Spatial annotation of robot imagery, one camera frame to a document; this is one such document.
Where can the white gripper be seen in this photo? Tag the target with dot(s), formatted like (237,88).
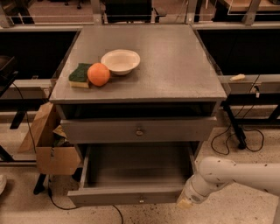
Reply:
(191,194)

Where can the grey drawer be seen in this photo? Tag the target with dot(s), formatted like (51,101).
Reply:
(133,173)
(101,131)

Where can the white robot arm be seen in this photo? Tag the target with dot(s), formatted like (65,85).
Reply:
(214,173)

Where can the grey top drawer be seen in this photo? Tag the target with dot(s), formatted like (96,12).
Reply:
(101,131)

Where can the grey wooden drawer cabinet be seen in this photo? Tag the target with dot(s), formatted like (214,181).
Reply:
(174,79)

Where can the black table leg right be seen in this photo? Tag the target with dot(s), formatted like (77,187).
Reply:
(237,129)

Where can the cardboard box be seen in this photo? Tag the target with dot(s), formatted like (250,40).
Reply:
(50,159)

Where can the small yellow foam piece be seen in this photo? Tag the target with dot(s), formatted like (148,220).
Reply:
(238,77)

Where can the white ceramic bowl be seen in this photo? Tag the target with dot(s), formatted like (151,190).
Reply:
(121,62)

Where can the orange fruit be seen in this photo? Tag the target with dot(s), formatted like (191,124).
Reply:
(98,74)

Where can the green yellow sponge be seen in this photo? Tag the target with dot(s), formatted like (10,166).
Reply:
(79,77)

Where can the black office chair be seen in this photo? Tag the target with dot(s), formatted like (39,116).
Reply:
(130,11)

